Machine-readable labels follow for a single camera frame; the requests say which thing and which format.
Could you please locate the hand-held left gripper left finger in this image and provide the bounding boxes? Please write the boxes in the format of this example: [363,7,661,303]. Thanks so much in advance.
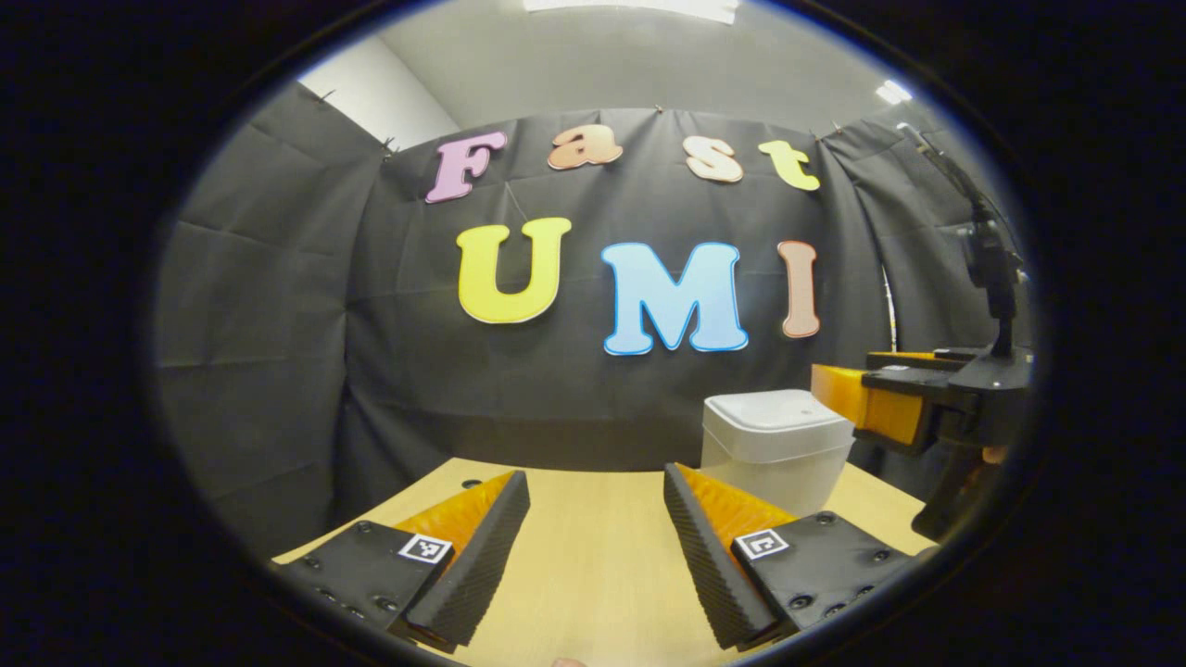
[278,470,532,649]

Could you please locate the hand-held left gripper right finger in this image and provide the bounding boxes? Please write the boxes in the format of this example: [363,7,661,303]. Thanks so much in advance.
[663,463,914,651]

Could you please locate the white desktop garbage bin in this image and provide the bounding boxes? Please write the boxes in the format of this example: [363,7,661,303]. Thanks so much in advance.
[700,389,855,520]

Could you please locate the wooden desktop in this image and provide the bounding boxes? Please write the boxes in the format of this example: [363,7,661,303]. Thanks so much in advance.
[273,457,939,667]

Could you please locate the ceiling light panel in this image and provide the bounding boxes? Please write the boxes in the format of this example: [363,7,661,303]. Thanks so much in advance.
[524,0,742,24]

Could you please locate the black curved cable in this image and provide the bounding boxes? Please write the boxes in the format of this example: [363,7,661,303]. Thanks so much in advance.
[897,123,985,209]

